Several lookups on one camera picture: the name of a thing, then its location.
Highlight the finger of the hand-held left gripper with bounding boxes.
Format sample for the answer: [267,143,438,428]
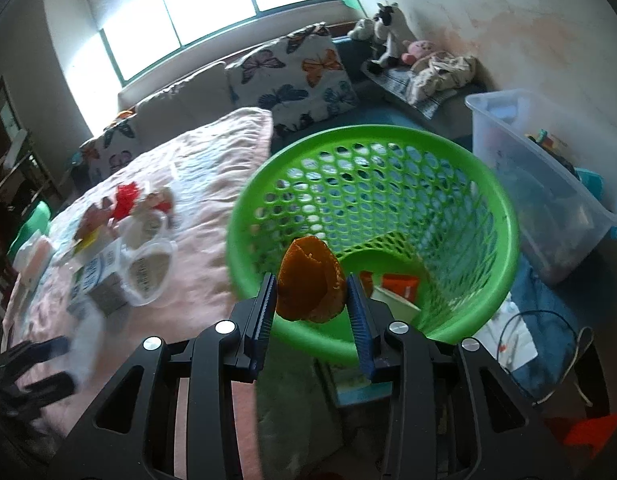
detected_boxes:
[0,371,78,413]
[0,336,72,377]

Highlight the white tissue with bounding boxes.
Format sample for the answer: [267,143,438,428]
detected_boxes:
[68,305,112,386]

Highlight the striped grey mat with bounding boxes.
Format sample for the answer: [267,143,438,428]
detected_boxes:
[361,59,470,120]

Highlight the white tissue packet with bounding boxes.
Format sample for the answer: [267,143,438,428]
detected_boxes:
[11,232,58,292]

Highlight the blue white milk carton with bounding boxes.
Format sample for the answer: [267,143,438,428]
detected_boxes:
[67,240,130,317]

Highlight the crumpled beige cloth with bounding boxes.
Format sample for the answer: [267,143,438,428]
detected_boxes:
[405,52,480,107]

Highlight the window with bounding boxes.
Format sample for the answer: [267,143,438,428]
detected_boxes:
[85,0,340,87]

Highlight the blue green book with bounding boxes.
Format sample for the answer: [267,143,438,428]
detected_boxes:
[327,360,395,407]

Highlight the green plastic basket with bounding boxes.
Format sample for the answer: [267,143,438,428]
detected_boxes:
[225,124,520,365]

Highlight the pink plush toy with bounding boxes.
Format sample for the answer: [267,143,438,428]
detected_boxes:
[402,39,437,66]

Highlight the beige sofa cushion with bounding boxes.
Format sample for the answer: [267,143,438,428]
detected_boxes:
[117,61,239,152]

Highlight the pink quilted blanket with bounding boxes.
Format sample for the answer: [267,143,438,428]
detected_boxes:
[2,107,275,466]

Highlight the green plastic stool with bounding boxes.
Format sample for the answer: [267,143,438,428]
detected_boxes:
[7,201,52,256]

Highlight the wooden shelf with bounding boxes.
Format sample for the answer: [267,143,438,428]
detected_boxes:
[0,76,55,206]

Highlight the white paper sheet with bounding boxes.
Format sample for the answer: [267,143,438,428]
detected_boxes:
[481,304,532,372]

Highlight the grey white plush toy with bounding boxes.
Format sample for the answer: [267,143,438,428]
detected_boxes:
[347,17,378,42]

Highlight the black white cow plush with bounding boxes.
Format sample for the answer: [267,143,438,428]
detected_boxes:
[367,1,414,75]

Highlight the black cable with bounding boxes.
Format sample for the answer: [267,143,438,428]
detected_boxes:
[497,310,595,407]

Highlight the red white snack wrapper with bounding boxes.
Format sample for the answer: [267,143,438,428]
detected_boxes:
[143,186,176,218]

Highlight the red mesh net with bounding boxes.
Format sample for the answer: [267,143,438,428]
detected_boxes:
[111,183,142,222]

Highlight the large butterfly print pillow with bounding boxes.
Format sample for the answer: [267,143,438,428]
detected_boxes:
[225,22,360,139]

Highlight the red cloth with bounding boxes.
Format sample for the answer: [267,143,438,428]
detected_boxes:
[562,412,617,450]

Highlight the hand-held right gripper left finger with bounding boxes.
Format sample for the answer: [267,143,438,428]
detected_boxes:
[53,271,279,480]

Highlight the brown snack wrapper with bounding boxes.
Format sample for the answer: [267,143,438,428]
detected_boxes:
[73,202,114,241]

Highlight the blue rug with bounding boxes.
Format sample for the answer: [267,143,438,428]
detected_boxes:
[271,102,474,153]

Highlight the white paper carton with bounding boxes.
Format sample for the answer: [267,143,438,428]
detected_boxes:
[371,285,423,325]

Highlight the small butterfly print pillow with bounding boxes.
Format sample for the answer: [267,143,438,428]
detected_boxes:
[80,114,140,177]

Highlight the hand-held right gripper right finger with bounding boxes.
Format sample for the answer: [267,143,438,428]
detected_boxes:
[345,273,575,480]

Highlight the orange packet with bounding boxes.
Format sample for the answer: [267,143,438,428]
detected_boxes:
[381,274,420,303]

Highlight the round clear plastic cup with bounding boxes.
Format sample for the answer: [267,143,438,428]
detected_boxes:
[117,209,170,249]
[121,240,179,307]

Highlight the clear plastic storage bin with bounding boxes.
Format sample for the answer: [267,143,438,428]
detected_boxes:
[465,88,617,287]

